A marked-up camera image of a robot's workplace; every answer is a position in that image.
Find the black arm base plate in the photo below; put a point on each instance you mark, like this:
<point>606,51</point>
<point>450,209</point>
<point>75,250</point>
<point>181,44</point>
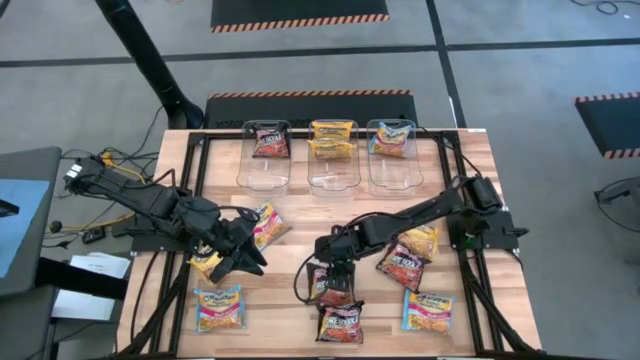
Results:
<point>145,244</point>
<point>507,239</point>

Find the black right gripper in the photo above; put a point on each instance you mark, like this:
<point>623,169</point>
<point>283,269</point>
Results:
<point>347,242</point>

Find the yellow power plug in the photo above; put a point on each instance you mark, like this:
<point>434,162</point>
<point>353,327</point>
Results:
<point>107,160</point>

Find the grey side table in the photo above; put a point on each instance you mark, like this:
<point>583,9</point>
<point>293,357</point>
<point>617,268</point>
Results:
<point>30,165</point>

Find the black bar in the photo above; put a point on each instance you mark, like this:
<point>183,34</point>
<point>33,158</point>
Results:
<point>80,280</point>

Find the clear plastic bin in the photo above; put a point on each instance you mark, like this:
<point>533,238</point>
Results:
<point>262,175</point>
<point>334,175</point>
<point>395,175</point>

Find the blue Maruchan noodle packet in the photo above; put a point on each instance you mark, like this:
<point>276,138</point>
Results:
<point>218,310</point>
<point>390,141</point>
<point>428,312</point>
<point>274,227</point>

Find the small black knob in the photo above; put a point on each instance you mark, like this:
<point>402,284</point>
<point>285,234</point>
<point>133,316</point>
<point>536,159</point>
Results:
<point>56,226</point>

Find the blue sheet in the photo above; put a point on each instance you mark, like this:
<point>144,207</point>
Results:
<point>20,235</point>

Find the white paper sheet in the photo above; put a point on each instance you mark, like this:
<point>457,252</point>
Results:
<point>100,265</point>
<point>82,305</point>

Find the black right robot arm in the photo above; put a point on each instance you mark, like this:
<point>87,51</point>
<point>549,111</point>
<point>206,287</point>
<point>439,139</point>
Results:
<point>425,212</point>

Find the thick black pole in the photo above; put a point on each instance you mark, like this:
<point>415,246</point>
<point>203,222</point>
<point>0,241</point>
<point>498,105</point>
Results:
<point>145,55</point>

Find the black Maruchan fire noodle packet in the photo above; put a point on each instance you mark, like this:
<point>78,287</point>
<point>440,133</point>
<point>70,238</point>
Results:
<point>402,267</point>
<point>270,144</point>
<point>314,285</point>
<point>340,324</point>

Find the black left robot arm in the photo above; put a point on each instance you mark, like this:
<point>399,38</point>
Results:
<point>145,197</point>

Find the yellow Maruchan noodle packet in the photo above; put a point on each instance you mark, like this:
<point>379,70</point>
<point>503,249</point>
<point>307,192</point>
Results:
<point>330,150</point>
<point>202,265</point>
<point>424,243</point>
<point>331,131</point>

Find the black aluminium table frame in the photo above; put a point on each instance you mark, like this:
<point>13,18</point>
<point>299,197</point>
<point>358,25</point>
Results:
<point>300,134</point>

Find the small black power adapter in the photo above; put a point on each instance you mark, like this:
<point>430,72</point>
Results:
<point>94,235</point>

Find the black hazard-striped floor mat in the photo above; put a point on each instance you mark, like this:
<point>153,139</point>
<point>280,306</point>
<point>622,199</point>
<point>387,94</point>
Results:
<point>610,125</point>
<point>300,107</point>
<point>300,10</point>

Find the small black device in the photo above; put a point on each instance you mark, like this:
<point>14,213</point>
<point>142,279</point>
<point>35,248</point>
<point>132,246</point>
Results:
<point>7,209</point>

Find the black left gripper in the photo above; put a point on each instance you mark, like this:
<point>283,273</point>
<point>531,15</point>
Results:
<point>222,227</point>

